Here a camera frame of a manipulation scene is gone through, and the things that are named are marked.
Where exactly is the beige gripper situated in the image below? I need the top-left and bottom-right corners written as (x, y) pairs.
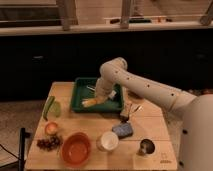
top-left (95, 88), bottom-right (110, 104)

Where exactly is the yellow banana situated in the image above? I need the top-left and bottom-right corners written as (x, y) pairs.
top-left (82, 98), bottom-right (98, 108)

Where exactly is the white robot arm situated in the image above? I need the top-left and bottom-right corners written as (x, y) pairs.
top-left (95, 57), bottom-right (213, 171)

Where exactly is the green plastic tray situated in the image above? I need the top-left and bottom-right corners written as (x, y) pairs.
top-left (71, 77), bottom-right (124, 113)

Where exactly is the small brown block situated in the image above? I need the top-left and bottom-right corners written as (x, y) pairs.
top-left (120, 104), bottom-right (131, 122)

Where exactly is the blue sponge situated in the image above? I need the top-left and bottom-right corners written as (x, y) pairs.
top-left (112, 122), bottom-right (133, 138)

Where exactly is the light green vegetable piece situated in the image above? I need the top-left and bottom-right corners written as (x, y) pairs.
top-left (51, 101), bottom-right (61, 117)

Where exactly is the white cup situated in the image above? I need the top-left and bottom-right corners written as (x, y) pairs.
top-left (96, 131), bottom-right (119, 152)

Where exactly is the green pepper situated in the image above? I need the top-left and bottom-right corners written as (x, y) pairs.
top-left (42, 96), bottom-right (55, 121)

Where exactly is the wooden table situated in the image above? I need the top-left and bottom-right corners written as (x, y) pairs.
top-left (24, 81), bottom-right (180, 171)

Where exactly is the orange bowl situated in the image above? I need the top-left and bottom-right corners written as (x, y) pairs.
top-left (60, 132), bottom-right (91, 168)

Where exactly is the red yellow apple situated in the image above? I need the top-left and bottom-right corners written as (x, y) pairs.
top-left (45, 122), bottom-right (59, 135)

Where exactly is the metal cup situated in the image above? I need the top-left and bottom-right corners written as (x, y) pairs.
top-left (138, 139), bottom-right (155, 156)

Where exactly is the dark grape bunch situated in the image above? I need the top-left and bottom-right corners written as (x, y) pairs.
top-left (37, 135), bottom-right (63, 151)

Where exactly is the black stand on floor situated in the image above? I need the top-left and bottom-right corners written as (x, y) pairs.
top-left (18, 128), bottom-right (31, 171)

